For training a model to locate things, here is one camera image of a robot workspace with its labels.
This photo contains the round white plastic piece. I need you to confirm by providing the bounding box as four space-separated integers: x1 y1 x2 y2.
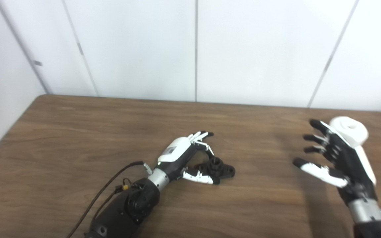
329 116 369 148

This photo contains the left arm yellow connector wire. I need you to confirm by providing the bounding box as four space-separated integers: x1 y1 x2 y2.
114 178 133 194

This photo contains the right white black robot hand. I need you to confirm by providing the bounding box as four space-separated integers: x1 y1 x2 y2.
293 119 378 203

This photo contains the black flanged holder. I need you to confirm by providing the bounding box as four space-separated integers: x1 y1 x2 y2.
195 157 236 181

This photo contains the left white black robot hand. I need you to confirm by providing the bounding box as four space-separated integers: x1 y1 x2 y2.
157 131 221 185

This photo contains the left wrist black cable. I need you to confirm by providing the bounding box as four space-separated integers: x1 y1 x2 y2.
66 161 145 238

